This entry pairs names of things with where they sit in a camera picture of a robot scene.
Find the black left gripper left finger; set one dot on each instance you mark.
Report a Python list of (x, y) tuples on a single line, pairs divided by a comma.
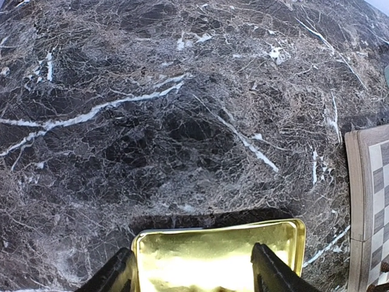
[(118, 274)]

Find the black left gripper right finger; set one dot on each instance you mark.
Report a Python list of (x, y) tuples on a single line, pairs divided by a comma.
[(271, 272)]

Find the wooden chess board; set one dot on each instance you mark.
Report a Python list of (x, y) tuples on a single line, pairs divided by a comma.
[(367, 155)]

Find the gold metal tray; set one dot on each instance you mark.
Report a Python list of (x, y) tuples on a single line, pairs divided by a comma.
[(218, 259)]

